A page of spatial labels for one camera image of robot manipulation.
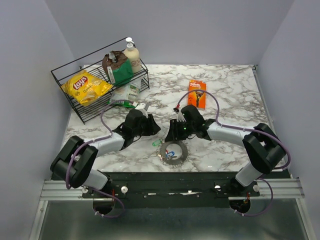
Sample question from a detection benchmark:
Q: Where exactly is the purple cable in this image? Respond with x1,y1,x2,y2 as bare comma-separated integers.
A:
65,99,138,190
173,89,292,176

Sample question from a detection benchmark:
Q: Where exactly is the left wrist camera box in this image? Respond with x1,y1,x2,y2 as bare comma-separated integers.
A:
135,102,149,118

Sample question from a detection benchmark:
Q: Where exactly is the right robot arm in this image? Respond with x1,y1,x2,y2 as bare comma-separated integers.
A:
164,105,286,196

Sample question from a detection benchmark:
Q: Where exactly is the black wire basket rack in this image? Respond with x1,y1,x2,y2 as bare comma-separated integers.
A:
51,38,150,123

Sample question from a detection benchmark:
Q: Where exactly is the brown and green bag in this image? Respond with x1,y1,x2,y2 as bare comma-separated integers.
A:
102,51,134,86

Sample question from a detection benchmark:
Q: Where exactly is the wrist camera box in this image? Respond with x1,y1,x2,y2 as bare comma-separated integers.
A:
176,111,186,122
135,102,149,118

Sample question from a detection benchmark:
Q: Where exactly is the yellow Lays chips bag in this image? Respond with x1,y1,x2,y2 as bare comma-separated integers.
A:
61,70,113,106

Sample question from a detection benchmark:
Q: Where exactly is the cream pump lotion bottle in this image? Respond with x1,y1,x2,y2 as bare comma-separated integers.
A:
123,37,141,74

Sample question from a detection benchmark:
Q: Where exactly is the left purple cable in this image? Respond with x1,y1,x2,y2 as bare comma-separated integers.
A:
65,99,138,190

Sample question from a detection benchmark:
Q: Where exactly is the orange Gillette razor box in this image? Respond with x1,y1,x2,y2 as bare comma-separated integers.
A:
187,79,207,110

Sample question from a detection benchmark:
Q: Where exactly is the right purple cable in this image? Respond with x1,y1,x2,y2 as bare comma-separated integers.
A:
173,89,292,176

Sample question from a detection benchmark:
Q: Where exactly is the green and white packet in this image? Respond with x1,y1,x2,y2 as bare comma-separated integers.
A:
108,79,141,108

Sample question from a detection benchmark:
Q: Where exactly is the aluminium rail frame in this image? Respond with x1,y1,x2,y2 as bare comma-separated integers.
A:
30,178,310,240

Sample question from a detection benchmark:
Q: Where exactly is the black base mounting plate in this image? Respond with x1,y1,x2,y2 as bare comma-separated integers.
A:
69,172,262,213

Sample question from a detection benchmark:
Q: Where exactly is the green key tag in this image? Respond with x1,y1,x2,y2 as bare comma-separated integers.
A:
152,139,162,147

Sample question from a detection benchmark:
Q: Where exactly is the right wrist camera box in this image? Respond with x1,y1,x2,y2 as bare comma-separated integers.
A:
176,111,186,122

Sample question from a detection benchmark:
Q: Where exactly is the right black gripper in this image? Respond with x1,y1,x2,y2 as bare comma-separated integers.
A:
164,119,195,142

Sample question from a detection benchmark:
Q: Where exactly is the blue key tag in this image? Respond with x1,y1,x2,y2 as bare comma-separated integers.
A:
166,151,175,157

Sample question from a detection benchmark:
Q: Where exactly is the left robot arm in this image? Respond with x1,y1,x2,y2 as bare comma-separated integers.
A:
50,109,161,198

